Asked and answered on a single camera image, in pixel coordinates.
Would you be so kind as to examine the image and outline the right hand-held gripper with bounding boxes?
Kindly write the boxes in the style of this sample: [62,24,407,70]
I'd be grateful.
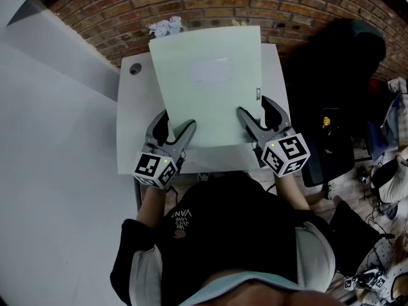
[236,95,312,178]

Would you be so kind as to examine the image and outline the person's left forearm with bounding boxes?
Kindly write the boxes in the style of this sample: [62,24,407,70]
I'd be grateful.
[136,183,167,230]

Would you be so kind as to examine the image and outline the black office chair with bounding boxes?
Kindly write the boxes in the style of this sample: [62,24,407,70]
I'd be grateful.
[285,18,387,159]

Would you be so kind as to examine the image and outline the white and black bag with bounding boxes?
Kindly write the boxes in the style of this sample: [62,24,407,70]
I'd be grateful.
[370,156,408,204]

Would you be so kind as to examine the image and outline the spare hand-held gripper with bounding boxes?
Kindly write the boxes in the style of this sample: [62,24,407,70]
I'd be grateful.
[343,267,397,300]

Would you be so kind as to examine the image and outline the blue bag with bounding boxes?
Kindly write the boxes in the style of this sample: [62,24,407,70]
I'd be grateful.
[365,92,403,161]

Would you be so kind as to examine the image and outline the person's black t-shirt torso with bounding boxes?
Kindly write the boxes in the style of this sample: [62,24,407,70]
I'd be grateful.
[110,172,381,306]

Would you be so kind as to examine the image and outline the pale green folder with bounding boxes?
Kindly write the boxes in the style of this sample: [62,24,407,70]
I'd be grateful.
[148,25,263,148]

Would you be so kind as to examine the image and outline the grey desk leg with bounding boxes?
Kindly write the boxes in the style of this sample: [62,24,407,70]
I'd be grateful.
[133,176,143,212]

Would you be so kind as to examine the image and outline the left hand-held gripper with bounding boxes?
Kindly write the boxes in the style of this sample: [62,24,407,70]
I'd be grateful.
[133,109,197,190]

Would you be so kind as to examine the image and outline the person's right forearm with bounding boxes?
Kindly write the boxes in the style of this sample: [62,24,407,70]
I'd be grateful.
[273,170,312,212]

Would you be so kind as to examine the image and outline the black bag with yellow print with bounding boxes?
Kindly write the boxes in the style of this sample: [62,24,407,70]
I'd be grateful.
[301,106,355,188]

